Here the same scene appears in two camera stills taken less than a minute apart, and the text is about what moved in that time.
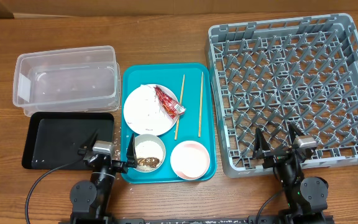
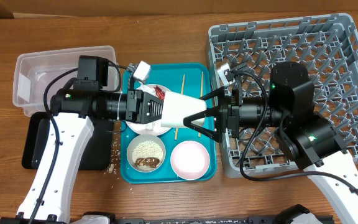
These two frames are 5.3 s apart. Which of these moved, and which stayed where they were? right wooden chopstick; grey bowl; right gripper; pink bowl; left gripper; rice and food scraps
Moved: right gripper; left gripper
Stayed: right wooden chopstick; rice and food scraps; grey bowl; pink bowl
